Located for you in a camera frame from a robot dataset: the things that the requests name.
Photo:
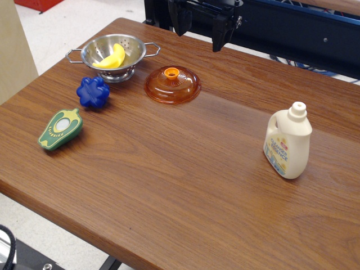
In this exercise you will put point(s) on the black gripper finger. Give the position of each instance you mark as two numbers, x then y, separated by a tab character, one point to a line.
222	31
181	16

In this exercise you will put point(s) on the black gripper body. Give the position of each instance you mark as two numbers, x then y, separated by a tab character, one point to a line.
214	8

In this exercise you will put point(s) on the yellow toy banana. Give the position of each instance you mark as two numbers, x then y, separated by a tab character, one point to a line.
114	60

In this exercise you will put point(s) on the stainless steel colander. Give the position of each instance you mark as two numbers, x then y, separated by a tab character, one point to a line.
101	47

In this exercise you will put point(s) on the orange transparent pot lid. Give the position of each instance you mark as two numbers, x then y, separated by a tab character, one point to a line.
172	85

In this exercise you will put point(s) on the blue flower-shaped toy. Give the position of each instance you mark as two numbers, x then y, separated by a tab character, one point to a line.
93	92

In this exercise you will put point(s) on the cream toy detergent bottle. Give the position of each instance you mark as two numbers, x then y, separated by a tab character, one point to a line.
287	140

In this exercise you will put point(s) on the red box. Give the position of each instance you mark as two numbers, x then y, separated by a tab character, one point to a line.
38	5

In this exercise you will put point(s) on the green toy pepper half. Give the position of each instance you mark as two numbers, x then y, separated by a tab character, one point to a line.
63	127

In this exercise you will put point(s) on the beige cabinet panel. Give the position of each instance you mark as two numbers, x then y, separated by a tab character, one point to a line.
17	63

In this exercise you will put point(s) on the black and blue robot rail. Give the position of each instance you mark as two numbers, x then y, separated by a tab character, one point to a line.
323	34

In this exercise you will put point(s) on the black metal base bracket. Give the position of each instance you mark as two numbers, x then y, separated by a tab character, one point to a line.
29	258

